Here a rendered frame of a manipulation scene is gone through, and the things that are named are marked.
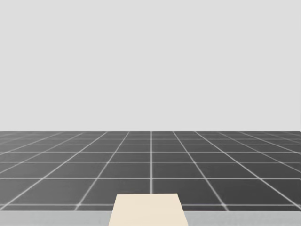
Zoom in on tall board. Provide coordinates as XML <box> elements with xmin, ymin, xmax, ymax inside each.
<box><xmin>108</xmin><ymin>193</ymin><xmax>189</xmax><ymax>226</ymax></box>

